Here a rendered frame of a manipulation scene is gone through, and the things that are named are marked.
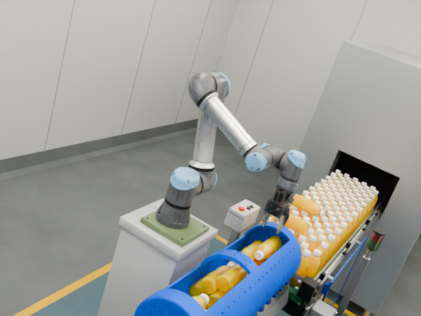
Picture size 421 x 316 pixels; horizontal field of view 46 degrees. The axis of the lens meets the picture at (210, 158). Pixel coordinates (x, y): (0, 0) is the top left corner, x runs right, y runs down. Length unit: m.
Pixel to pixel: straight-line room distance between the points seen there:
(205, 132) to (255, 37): 4.87
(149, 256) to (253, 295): 0.48
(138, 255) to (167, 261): 0.15
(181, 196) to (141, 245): 0.27
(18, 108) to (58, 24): 0.79
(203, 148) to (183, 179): 0.18
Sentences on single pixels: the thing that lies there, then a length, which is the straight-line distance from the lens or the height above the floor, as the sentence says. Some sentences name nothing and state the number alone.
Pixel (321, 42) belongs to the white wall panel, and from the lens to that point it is 6.59.
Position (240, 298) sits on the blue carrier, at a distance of 1.81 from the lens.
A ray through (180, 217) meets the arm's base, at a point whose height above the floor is 1.22.
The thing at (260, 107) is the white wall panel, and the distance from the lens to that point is 6.90.
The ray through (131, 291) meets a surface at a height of 0.85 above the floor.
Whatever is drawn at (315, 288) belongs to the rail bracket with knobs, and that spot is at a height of 1.00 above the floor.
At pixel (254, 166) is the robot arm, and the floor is 1.58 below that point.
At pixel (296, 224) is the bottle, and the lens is 2.62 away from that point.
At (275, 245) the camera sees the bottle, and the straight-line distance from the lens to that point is 2.27.
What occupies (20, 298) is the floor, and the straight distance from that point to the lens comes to 3.42.
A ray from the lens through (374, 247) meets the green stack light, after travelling 2.67.
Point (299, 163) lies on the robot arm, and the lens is 1.96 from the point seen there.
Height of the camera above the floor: 2.20
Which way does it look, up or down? 20 degrees down
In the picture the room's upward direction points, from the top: 18 degrees clockwise
